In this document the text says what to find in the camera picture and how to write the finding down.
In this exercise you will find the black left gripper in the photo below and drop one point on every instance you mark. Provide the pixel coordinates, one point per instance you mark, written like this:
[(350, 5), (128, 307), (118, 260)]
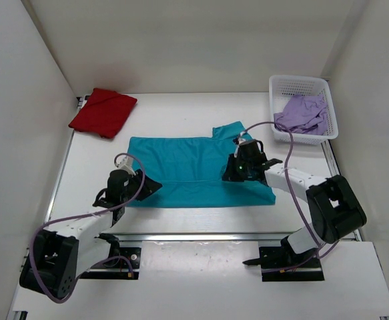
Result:
[(149, 186)]

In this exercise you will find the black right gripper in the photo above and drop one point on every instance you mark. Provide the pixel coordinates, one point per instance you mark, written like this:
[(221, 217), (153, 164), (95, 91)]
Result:
[(231, 174)]

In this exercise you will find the teal t shirt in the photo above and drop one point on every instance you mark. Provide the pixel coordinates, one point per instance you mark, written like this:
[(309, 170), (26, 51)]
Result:
[(190, 171)]

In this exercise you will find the red t shirt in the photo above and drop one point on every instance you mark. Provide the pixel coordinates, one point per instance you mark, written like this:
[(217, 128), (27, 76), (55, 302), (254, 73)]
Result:
[(104, 113)]

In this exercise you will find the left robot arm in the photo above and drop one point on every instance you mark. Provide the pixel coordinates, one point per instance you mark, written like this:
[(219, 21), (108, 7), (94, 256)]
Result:
[(62, 250)]

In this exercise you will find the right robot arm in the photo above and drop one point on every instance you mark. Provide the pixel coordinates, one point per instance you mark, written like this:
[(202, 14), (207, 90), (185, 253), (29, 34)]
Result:
[(333, 207)]

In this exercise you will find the purple t shirt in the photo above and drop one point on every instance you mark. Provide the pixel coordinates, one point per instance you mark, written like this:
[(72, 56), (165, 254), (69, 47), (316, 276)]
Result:
[(306, 115)]

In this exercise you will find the white plastic basket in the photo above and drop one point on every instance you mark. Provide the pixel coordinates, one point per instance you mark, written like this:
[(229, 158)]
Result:
[(281, 90)]

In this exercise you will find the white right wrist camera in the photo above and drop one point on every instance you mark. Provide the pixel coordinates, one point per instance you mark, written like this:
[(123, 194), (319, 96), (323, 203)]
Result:
[(239, 141)]

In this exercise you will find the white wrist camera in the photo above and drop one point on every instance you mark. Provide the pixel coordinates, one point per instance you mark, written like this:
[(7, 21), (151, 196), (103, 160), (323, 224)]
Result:
[(125, 164), (239, 141)]

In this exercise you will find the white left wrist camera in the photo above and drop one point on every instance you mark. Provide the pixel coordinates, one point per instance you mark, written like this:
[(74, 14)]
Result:
[(125, 164)]

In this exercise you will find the aluminium table edge rail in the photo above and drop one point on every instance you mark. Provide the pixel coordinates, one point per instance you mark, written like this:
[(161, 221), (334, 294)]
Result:
[(200, 237)]

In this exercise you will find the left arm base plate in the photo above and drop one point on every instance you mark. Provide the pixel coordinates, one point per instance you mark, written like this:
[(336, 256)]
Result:
[(118, 269)]

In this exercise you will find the right side aluminium rail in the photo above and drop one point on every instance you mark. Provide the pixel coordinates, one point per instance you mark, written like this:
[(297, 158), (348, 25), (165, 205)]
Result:
[(335, 170)]

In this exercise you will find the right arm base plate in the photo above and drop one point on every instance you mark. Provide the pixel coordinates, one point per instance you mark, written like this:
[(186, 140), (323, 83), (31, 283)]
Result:
[(282, 264)]

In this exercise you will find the left side aluminium rail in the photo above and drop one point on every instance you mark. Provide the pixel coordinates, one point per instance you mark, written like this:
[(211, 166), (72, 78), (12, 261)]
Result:
[(44, 212)]

